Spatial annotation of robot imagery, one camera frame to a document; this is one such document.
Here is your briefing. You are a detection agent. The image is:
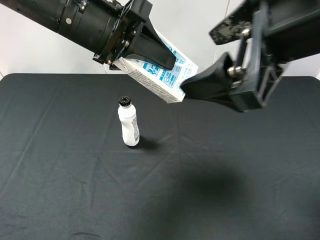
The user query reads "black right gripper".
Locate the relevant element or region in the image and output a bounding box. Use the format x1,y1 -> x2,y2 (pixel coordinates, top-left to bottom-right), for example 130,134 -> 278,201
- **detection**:
180,0 -> 320,112

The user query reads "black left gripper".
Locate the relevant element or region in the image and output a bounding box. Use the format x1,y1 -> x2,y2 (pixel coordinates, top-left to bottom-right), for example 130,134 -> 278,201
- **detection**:
93,0 -> 176,70

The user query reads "white blue milk carton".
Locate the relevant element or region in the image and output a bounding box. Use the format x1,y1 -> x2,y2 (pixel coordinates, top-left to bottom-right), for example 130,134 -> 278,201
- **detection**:
114,30 -> 199,104

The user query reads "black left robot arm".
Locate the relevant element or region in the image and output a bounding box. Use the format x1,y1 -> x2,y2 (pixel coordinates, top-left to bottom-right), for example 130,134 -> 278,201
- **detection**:
0,0 -> 176,70

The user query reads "white bottle black cap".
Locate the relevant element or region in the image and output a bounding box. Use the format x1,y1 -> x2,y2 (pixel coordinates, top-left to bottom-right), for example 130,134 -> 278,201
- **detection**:
117,96 -> 140,147

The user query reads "black tablecloth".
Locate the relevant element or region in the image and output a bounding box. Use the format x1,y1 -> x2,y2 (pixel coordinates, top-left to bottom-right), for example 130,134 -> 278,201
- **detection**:
0,74 -> 320,240

